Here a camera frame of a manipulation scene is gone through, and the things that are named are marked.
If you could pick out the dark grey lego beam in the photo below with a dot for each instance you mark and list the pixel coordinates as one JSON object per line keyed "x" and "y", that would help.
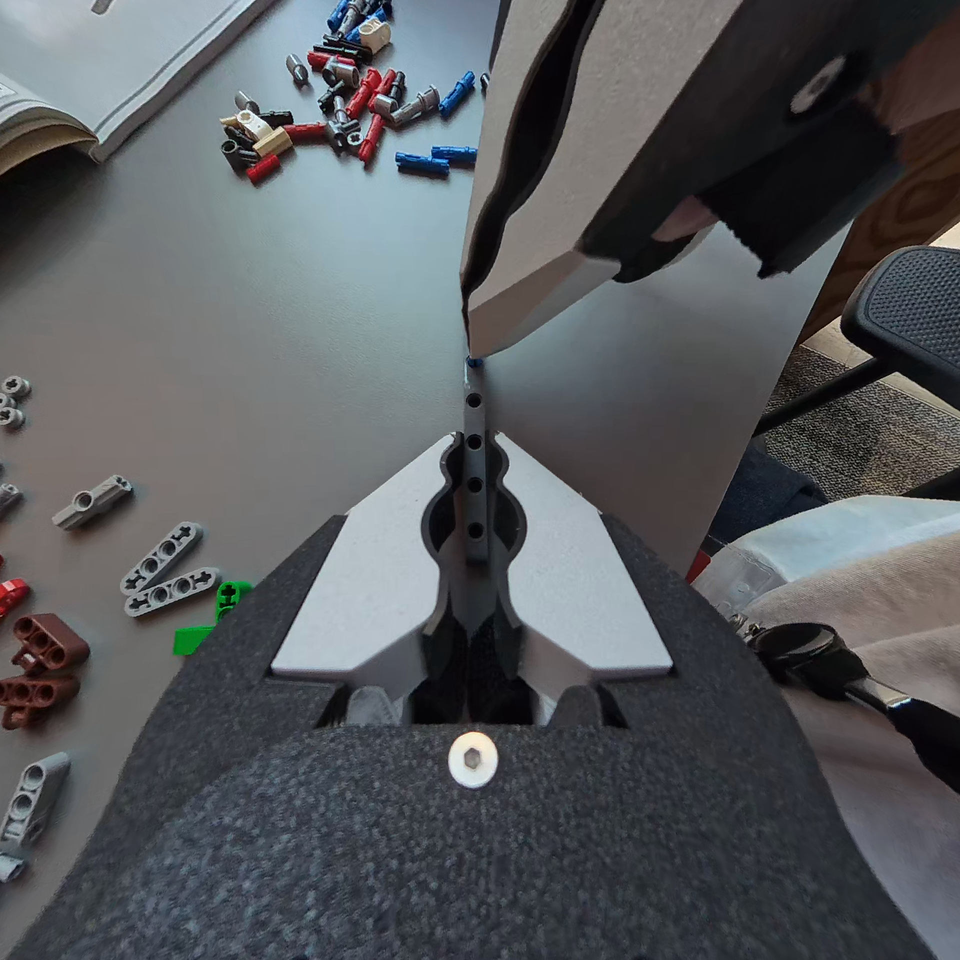
{"x": 475, "y": 463}

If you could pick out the red lego piece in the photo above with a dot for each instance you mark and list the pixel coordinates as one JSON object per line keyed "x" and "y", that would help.
{"x": 11, "y": 597}

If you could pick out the brown lego liftarm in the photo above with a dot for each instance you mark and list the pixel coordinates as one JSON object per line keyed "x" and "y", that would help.
{"x": 37, "y": 695}
{"x": 49, "y": 639}

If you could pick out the black chair armrest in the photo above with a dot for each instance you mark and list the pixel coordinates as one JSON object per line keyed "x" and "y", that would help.
{"x": 904, "y": 300}

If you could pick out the lego instruction booklet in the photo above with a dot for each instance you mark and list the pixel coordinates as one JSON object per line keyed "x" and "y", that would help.
{"x": 127, "y": 67}

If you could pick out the clear plastic bag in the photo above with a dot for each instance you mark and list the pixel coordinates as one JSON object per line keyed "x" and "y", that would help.
{"x": 739, "y": 576}

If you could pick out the small grey lego connector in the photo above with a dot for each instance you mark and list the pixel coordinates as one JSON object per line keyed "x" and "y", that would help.
{"x": 6, "y": 498}

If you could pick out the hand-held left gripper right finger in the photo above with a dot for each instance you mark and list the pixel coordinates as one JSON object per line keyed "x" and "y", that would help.
{"x": 589, "y": 592}

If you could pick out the grey lego axle connector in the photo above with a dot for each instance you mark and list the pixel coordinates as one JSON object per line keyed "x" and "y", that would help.
{"x": 91, "y": 502}

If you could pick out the green lego connector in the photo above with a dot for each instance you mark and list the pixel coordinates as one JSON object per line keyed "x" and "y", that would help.
{"x": 229, "y": 598}
{"x": 193, "y": 638}

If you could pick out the thin grey lego liftarm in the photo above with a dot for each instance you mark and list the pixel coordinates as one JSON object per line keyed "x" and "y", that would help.
{"x": 161, "y": 556}
{"x": 171, "y": 592}

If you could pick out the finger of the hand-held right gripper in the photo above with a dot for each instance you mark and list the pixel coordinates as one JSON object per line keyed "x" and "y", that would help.
{"x": 487, "y": 150}
{"x": 600, "y": 150}

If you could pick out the person's right hand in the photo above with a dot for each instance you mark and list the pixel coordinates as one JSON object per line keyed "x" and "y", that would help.
{"x": 922, "y": 90}

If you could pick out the pile of small lego pins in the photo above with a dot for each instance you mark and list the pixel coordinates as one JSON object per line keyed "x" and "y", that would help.
{"x": 345, "y": 97}

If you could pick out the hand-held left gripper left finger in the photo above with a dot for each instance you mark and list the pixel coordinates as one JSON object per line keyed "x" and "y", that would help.
{"x": 352, "y": 592}

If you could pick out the light grey bent lego liftarm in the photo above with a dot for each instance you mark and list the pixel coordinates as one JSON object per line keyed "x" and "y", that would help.
{"x": 31, "y": 795}

